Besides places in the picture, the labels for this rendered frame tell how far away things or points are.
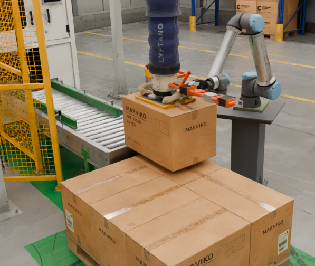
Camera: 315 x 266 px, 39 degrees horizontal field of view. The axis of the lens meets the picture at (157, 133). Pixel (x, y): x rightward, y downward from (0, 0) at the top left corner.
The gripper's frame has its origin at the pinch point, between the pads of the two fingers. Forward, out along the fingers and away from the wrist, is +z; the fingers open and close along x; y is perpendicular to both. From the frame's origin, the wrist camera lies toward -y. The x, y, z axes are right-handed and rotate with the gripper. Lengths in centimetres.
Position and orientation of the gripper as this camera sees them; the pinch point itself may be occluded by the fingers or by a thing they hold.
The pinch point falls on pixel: (190, 89)
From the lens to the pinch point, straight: 298.8
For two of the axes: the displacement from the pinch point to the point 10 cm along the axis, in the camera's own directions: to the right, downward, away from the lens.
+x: -0.3, -9.3, -3.7
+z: -7.9, 2.5, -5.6
